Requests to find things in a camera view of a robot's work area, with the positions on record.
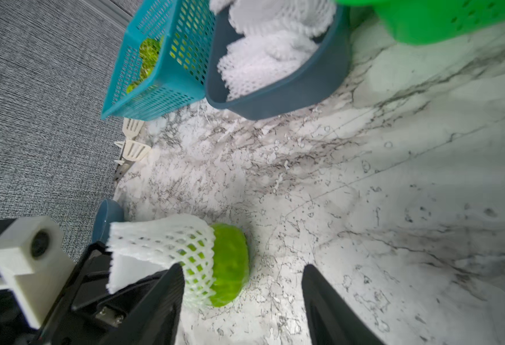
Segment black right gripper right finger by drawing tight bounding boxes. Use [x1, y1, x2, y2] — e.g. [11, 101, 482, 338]
[301, 264, 383, 345]

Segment white foam net pile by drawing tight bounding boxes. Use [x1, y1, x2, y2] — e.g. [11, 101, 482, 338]
[209, 0, 337, 101]

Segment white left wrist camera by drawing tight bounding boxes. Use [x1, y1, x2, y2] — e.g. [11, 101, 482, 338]
[0, 216, 75, 329]

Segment bright green plastic basket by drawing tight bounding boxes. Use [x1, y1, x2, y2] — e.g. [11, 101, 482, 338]
[337, 0, 505, 45]

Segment blue bowl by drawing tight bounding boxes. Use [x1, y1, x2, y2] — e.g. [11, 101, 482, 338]
[91, 199, 125, 244]

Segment teal plastic basket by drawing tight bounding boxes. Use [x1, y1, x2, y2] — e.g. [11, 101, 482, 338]
[101, 1, 215, 121]

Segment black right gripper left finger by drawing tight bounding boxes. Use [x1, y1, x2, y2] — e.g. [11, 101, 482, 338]
[100, 263, 185, 345]

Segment grey-blue plastic tub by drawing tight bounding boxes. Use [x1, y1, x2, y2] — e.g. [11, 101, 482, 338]
[204, 6, 353, 121]

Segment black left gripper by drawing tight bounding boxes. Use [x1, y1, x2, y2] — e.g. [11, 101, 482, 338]
[0, 241, 167, 345]

